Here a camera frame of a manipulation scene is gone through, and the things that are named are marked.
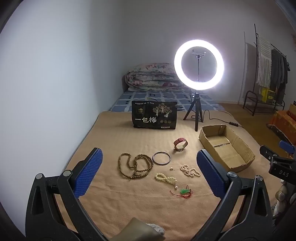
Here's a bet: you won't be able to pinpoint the brown wooden bead necklace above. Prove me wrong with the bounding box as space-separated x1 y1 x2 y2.
118 153 154 179

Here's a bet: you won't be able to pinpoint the black power cable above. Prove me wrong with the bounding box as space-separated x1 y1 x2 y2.
176 93 243 128

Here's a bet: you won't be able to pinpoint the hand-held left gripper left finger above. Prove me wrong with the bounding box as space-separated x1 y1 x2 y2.
25 147 109 241

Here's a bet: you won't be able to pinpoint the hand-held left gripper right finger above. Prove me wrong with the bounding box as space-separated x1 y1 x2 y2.
196 149 277 241

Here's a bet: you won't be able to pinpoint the black tripod stand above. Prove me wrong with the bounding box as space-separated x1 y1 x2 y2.
183 92 204 132

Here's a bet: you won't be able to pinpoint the red strap wristwatch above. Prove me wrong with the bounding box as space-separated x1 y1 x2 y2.
173 137 188 152

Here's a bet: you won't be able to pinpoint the green pendant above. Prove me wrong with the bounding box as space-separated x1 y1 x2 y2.
170 185 193 199

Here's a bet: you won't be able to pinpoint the black printed snack bag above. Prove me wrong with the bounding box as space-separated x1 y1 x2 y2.
131 100 178 130

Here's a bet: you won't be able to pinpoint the striped white towel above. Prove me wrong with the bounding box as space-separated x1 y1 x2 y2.
257 36 273 88

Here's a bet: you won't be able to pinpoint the white ring light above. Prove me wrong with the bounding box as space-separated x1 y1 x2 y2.
174 39 225 91

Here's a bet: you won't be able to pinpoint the black metal clothes rack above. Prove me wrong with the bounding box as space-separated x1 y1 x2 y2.
243 23 290 116

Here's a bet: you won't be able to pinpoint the dark metal bangle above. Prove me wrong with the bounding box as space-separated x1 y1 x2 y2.
152 151 171 166

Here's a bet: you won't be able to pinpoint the cream bead bracelet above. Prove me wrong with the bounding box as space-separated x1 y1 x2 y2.
155 173 177 185

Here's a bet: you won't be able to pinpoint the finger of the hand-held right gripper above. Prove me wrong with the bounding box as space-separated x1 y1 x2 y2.
259 145 281 163
279 140 296 155

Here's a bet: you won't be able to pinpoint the white knit cloth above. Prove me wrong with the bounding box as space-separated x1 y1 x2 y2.
144 223 165 235

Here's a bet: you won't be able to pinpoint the folded floral quilt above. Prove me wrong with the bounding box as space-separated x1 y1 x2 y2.
125 63 183 92

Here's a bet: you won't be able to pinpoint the olive cloth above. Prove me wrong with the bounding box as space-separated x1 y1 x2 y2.
110 218 166 241

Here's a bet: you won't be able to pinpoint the dark hanging clothes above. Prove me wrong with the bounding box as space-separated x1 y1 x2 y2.
269 48 290 105

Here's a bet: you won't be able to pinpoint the yellow box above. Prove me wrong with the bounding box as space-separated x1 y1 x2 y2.
261 88 275 102

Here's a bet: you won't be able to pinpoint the cardboard box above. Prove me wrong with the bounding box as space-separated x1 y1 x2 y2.
198 125 256 173

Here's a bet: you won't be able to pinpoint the white bead necklace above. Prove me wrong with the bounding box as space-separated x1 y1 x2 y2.
180 164 201 178

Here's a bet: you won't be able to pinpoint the phone clamp holder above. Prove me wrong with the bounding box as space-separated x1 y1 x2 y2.
191 48 207 59

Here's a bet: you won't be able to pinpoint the grey white stuffed toy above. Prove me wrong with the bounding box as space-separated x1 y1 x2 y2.
272 179 296 219

